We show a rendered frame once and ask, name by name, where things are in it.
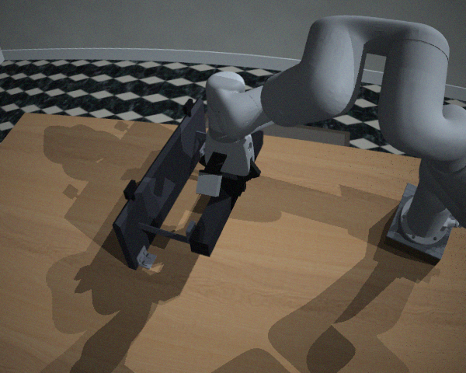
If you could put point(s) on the black rectangular bar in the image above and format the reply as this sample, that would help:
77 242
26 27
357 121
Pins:
215 215

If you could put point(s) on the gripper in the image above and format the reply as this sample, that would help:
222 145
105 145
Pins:
240 159

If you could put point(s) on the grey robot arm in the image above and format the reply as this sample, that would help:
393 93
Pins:
325 85

